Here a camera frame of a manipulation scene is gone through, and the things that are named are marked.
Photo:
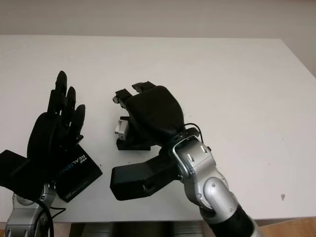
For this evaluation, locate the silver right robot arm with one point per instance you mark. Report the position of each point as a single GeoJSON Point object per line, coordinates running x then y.
{"type": "Point", "coordinates": [209, 185]}

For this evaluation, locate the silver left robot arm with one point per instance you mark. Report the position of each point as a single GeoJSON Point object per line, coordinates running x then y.
{"type": "Point", "coordinates": [24, 217]}

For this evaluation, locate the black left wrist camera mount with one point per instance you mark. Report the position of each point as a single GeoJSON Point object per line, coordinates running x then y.
{"type": "Point", "coordinates": [17, 170]}

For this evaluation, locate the small silver depth camera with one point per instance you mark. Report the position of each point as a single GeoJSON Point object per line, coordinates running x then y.
{"type": "Point", "coordinates": [121, 129]}

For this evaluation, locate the dark grey robot torso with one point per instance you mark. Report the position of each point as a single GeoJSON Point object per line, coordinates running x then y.
{"type": "Point", "coordinates": [138, 230]}

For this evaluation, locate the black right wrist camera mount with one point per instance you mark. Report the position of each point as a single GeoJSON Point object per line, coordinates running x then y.
{"type": "Point", "coordinates": [133, 180]}

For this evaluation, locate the black RealSense box lid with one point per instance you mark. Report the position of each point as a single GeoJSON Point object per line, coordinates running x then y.
{"type": "Point", "coordinates": [81, 172]}

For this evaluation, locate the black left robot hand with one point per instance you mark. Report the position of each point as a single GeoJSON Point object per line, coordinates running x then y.
{"type": "Point", "coordinates": [47, 138]}

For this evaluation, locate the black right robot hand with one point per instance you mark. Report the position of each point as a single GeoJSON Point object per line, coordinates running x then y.
{"type": "Point", "coordinates": [155, 111]}

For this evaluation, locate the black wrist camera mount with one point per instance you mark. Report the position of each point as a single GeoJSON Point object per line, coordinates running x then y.
{"type": "Point", "coordinates": [133, 180]}
{"type": "Point", "coordinates": [17, 170]}

